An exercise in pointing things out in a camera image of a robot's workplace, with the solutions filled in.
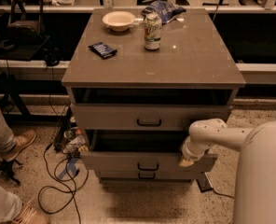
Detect grey drawer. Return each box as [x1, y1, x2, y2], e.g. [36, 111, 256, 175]
[71, 104, 232, 131]
[82, 130, 217, 173]
[95, 171, 202, 180]

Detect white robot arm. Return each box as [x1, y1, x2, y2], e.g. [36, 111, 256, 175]
[179, 119, 276, 224]

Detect grey drawer cabinet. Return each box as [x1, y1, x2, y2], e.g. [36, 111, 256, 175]
[61, 7, 247, 185]

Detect black floor power box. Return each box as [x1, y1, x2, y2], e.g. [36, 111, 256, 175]
[197, 173, 214, 192]

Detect pile of bottles on floor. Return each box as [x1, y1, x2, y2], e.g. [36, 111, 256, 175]
[62, 117, 88, 155]

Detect blue snack bar packet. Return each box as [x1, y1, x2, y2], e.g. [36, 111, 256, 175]
[89, 42, 117, 59]

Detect green white soda can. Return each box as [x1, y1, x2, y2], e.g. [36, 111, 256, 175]
[144, 13, 162, 50]

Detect blue chip bag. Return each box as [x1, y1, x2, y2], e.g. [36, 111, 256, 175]
[141, 0, 186, 24]

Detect white bowl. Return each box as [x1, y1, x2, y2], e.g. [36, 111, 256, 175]
[102, 11, 136, 32]

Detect black headphones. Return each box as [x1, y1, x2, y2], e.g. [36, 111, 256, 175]
[43, 48, 60, 67]

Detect person's upper leg and shoe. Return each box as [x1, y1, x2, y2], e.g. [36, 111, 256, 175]
[0, 109, 36, 161]

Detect person's leg and shoe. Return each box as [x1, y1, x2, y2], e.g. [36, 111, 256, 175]
[0, 109, 36, 161]
[0, 187, 49, 224]

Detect person's lower leg and shoe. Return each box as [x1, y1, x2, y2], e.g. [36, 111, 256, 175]
[0, 187, 49, 224]

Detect black bag on shelf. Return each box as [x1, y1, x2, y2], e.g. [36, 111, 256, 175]
[6, 0, 45, 45]

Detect black floor cable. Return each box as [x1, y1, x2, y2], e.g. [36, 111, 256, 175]
[37, 143, 90, 224]

